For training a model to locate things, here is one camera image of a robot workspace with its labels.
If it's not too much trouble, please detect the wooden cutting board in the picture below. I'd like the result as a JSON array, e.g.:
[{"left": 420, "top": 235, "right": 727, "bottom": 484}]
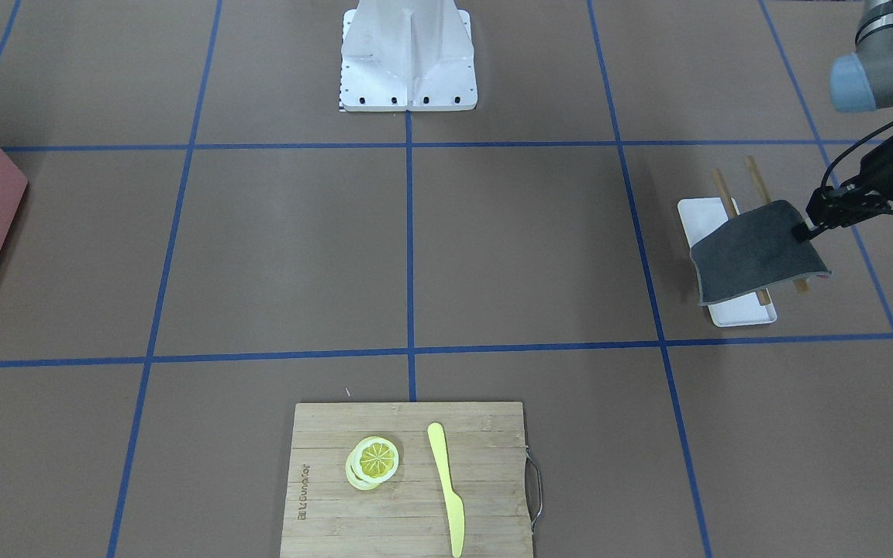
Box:
[{"left": 280, "top": 401, "right": 534, "bottom": 557}]

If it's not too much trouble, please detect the yellow plastic knife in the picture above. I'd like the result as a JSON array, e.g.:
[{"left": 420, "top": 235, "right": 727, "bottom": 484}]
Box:
[{"left": 426, "top": 422, "right": 467, "bottom": 557}]

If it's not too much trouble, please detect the white rectangular tray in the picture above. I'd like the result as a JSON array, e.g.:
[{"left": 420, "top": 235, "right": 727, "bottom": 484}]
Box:
[{"left": 677, "top": 197, "right": 778, "bottom": 329}]

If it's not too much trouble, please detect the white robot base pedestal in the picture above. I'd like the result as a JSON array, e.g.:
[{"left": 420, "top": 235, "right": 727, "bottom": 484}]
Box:
[{"left": 338, "top": 1, "right": 478, "bottom": 112}]

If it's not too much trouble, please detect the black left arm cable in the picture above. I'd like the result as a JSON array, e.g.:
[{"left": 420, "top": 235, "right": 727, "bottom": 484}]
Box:
[{"left": 822, "top": 105, "right": 893, "bottom": 191}]

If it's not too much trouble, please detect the grey cleaning cloth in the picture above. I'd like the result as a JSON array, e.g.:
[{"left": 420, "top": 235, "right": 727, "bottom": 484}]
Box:
[{"left": 690, "top": 200, "right": 832, "bottom": 293}]

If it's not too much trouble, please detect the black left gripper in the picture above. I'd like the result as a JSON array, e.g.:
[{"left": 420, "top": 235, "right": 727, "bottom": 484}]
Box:
[{"left": 791, "top": 161, "right": 893, "bottom": 243}]

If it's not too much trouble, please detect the yellow lemon slice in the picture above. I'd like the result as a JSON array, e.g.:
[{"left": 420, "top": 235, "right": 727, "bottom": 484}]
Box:
[{"left": 344, "top": 436, "right": 400, "bottom": 491}]

